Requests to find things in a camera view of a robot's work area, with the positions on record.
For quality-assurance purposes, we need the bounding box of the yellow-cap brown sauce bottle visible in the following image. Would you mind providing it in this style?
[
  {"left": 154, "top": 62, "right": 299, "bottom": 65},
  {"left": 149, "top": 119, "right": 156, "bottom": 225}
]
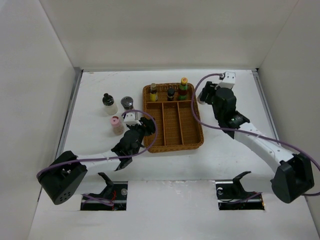
[{"left": 178, "top": 77, "right": 188, "bottom": 101}]

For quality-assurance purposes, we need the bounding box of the small gold-cap yellow bottle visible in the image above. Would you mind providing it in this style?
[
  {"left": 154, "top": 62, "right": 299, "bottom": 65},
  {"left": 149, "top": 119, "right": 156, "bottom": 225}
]
[{"left": 149, "top": 83, "right": 158, "bottom": 102}]

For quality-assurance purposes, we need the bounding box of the small dark-lid pepper shaker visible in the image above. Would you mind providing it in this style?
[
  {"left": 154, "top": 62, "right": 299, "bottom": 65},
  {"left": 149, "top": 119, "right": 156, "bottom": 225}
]
[{"left": 167, "top": 87, "right": 175, "bottom": 102}]

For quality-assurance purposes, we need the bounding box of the tall silver-lid bead jar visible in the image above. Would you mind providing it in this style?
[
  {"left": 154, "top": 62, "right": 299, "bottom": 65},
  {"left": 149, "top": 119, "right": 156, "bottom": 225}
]
[{"left": 197, "top": 91, "right": 206, "bottom": 105}]

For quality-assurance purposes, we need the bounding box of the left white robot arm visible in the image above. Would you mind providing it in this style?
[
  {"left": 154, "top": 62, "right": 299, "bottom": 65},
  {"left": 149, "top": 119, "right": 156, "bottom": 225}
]
[{"left": 36, "top": 116, "right": 158, "bottom": 207}]

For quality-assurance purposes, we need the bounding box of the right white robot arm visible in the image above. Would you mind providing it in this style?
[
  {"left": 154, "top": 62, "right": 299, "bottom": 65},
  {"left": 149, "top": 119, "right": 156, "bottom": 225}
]
[{"left": 200, "top": 81, "right": 315, "bottom": 204}]

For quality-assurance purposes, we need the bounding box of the pink-lid spice jar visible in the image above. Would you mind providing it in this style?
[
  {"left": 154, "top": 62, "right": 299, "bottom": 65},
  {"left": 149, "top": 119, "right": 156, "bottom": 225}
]
[{"left": 110, "top": 116, "right": 125, "bottom": 136}]

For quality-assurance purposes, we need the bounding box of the brown wicker divided basket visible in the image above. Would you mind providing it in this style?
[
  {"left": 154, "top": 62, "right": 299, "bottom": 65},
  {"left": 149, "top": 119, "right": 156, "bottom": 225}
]
[{"left": 142, "top": 83, "right": 204, "bottom": 154}]

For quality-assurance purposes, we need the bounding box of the chrome-top glass shaker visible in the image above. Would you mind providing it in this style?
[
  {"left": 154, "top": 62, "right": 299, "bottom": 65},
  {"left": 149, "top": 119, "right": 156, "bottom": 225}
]
[{"left": 120, "top": 96, "right": 134, "bottom": 111}]

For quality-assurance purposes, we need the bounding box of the black-stopper glass bottle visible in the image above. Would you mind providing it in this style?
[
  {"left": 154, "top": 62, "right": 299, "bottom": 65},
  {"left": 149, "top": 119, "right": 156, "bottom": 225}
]
[{"left": 102, "top": 93, "right": 118, "bottom": 115}]

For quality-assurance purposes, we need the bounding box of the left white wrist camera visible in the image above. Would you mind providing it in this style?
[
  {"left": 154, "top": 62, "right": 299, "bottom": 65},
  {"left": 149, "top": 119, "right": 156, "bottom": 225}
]
[{"left": 123, "top": 112, "right": 141, "bottom": 126}]

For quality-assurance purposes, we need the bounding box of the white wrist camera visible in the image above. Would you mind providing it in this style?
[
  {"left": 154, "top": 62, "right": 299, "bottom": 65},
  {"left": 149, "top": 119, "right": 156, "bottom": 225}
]
[
  {"left": 218, "top": 71, "right": 236, "bottom": 90},
  {"left": 123, "top": 112, "right": 141, "bottom": 126}
]

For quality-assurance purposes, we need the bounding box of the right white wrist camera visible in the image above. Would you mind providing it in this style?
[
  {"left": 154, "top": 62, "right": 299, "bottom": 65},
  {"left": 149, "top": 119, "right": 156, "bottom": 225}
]
[{"left": 218, "top": 71, "right": 236, "bottom": 90}]

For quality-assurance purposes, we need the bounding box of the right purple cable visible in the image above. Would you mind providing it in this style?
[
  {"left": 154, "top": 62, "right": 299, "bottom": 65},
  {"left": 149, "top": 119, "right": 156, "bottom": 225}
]
[{"left": 191, "top": 73, "right": 320, "bottom": 197}]

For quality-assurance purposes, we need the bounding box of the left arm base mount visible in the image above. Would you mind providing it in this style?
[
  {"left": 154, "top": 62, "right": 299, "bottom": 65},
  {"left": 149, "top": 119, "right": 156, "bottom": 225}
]
[{"left": 80, "top": 172, "right": 128, "bottom": 212}]

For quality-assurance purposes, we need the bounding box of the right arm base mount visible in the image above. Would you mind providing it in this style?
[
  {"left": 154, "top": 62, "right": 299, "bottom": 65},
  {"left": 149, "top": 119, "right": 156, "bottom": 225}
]
[{"left": 215, "top": 171, "right": 265, "bottom": 211}]

